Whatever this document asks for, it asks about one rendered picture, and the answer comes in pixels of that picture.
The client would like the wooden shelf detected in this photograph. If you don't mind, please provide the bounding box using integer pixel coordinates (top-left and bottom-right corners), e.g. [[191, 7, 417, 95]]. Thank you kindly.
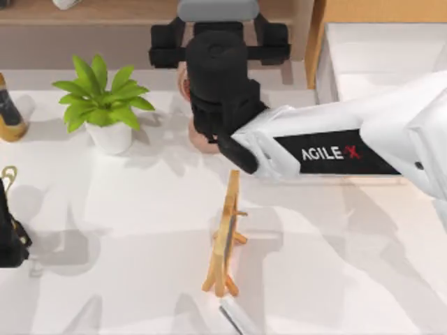
[[0, 0, 315, 73]]

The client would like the green plant in white pot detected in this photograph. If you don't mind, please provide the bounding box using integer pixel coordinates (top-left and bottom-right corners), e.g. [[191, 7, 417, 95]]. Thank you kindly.
[[51, 54, 156, 155]]

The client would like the white object on shelf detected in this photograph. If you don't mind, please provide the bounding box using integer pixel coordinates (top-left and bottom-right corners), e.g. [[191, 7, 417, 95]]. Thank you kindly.
[[52, 0, 85, 10]]

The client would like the pale grey rounded box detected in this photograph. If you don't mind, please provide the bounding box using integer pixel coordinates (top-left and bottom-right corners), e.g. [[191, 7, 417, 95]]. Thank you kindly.
[[177, 0, 260, 24]]

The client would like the wooden framed blackboard on easel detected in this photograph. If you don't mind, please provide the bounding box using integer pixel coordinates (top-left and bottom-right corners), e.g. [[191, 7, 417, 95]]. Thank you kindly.
[[201, 170, 249, 298]]

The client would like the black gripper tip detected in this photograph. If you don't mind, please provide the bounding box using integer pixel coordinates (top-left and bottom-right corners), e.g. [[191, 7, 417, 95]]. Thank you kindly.
[[0, 177, 33, 269]]

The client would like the pink cup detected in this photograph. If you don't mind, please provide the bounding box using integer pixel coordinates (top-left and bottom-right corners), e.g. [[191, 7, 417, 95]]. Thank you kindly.
[[177, 65, 225, 155]]

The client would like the wooden cupboard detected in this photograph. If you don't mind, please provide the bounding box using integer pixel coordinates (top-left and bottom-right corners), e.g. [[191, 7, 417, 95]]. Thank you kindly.
[[305, 0, 447, 92]]

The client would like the gold trophy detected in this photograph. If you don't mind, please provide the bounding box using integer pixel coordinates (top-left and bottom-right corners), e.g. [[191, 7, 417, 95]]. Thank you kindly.
[[0, 165, 29, 247]]

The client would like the golden bottle with black label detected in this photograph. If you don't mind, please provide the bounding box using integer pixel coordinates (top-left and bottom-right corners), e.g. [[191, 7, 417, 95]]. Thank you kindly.
[[0, 72, 29, 142]]

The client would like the white sink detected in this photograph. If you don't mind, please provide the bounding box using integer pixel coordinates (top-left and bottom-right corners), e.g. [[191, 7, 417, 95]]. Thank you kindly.
[[316, 22, 447, 105]]

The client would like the white flat object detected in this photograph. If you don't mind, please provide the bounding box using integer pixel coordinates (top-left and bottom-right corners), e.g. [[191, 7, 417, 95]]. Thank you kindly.
[[218, 295, 261, 335]]

